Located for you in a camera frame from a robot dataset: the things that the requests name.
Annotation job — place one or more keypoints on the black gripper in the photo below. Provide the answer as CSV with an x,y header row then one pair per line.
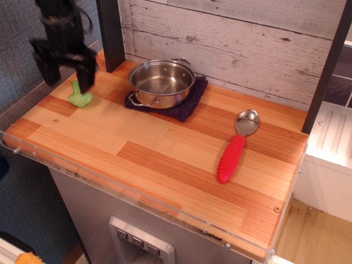
x,y
64,45

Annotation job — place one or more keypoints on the green toy squash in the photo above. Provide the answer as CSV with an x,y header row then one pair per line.
x,y
77,98

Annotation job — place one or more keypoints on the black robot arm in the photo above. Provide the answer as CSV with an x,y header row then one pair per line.
x,y
60,11

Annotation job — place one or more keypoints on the stainless steel pot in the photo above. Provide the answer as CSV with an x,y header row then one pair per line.
x,y
161,84

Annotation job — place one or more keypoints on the purple knitted cloth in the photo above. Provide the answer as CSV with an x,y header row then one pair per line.
x,y
181,112

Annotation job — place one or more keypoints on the clear acrylic edge guard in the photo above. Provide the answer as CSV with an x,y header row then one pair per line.
x,y
175,177

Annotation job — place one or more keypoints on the grey toy fridge cabinet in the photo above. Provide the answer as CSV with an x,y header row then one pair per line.
x,y
91,208

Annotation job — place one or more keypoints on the silver dispenser panel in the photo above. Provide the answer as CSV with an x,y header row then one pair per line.
x,y
134,245

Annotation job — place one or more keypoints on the yellow object bottom left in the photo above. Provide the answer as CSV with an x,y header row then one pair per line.
x,y
24,258

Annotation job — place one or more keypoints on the white toy sink unit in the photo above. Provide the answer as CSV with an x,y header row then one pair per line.
x,y
324,181

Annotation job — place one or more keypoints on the red-handled metal spoon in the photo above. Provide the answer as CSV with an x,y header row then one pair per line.
x,y
246,123

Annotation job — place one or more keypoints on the dark right post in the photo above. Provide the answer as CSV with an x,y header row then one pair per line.
x,y
330,64

